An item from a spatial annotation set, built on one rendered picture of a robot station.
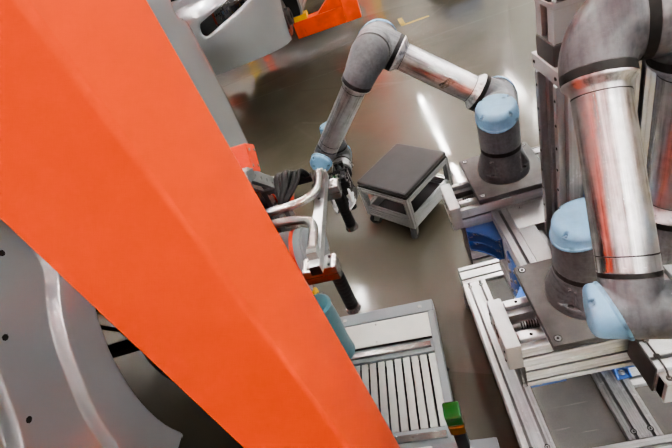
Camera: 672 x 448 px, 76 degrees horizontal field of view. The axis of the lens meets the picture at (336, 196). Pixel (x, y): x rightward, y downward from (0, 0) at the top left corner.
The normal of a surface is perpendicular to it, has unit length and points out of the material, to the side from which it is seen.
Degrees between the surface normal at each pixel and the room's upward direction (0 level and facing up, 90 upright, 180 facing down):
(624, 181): 48
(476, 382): 0
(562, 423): 0
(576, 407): 0
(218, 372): 90
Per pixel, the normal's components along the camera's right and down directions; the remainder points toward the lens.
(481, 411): -0.33, -0.76
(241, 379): -0.02, 0.61
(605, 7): -0.72, -0.22
